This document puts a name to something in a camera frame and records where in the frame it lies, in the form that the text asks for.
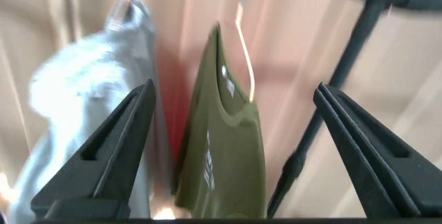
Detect green garment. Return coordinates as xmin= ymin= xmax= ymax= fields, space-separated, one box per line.
xmin=172 ymin=23 xmax=267 ymax=219

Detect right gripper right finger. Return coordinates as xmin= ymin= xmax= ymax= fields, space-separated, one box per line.
xmin=313 ymin=82 xmax=442 ymax=218

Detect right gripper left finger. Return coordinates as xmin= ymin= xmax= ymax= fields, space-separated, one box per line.
xmin=30 ymin=77 xmax=157 ymax=220

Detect beige curtain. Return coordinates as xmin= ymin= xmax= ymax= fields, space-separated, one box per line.
xmin=0 ymin=0 xmax=442 ymax=218

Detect pale grey shorts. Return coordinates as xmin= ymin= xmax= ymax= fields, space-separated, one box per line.
xmin=6 ymin=0 xmax=173 ymax=222

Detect black clothes rack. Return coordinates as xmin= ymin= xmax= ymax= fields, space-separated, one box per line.
xmin=266 ymin=0 xmax=442 ymax=218

